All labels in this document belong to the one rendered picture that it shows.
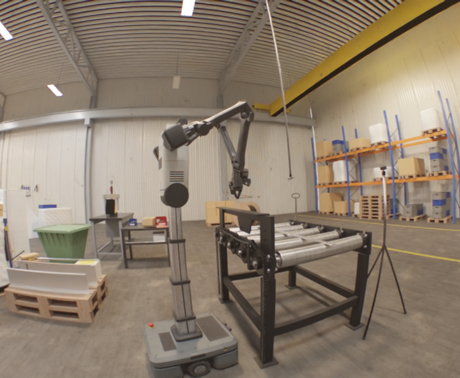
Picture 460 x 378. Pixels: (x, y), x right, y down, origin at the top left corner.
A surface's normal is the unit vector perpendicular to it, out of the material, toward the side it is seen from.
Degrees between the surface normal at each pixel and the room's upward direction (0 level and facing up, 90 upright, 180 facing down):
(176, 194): 90
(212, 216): 90
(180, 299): 90
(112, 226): 90
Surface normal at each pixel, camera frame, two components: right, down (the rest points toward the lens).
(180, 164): 0.44, -0.04
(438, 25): -0.96, 0.03
